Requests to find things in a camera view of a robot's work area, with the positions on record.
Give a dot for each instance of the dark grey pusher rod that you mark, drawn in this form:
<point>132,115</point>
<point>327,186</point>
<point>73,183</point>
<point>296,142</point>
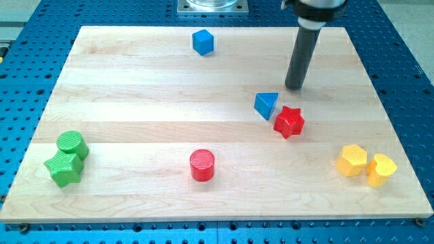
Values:
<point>302,53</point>

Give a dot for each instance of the black robot end effector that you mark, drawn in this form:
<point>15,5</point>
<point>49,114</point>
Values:
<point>314,14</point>

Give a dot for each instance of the blue triangle block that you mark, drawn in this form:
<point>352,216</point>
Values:
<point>265,103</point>

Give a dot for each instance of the blue cube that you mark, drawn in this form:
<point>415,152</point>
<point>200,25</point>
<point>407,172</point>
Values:
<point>203,42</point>

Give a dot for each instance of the red star block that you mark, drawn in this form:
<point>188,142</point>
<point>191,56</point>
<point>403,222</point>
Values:
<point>289,122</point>

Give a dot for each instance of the yellow hexagon block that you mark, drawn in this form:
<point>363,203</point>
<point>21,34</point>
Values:
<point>351,160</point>

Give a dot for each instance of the yellow heart block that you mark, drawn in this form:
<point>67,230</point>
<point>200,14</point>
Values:
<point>380,169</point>

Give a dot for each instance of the red cylinder block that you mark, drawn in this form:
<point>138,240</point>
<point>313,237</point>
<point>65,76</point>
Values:
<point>202,165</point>

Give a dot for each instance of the wooden board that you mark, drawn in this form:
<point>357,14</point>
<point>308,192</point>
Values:
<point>144,101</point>

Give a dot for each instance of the green cylinder block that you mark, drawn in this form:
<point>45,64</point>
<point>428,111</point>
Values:
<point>73,142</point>

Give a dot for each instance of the blue perforated metal table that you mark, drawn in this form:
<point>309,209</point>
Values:
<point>48,30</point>

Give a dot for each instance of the green star block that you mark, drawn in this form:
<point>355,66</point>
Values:
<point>65,168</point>

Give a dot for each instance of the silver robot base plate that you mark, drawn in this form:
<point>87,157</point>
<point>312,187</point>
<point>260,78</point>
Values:
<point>211,7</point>

